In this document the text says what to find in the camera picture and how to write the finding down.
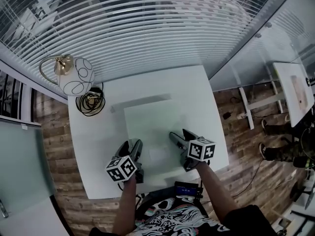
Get black device with screen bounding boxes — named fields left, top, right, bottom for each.
left=174, top=180, right=204, bottom=199

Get white standing desk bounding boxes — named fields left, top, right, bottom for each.
left=238, top=61, right=315, bottom=130

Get black lamp cable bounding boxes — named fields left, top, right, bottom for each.
left=75, top=82, right=106, bottom=117

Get white window blinds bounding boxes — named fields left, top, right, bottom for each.
left=0, top=0, right=271, bottom=93

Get frosted glass door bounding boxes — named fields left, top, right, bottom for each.
left=0, top=116, right=57, bottom=213

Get white table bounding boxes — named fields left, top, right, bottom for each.
left=67, top=65, right=229, bottom=200

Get person's right forearm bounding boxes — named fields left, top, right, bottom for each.
left=196, top=161, right=239, bottom=228

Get person's left forearm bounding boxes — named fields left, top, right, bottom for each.
left=119, top=177, right=138, bottom=236

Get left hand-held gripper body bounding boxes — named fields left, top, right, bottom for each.
left=105, top=153, right=145, bottom=184

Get black metal railing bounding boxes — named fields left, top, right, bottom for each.
left=0, top=70, right=32, bottom=120

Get brass lamp with globe shade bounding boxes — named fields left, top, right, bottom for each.
left=38, top=54, right=106, bottom=117

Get white cloth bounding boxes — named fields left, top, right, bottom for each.
left=124, top=99, right=197, bottom=179

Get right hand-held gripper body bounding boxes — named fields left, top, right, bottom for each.
left=181, top=136, right=217, bottom=172

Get black printed shirt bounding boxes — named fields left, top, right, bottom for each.
left=90, top=197, right=276, bottom=236

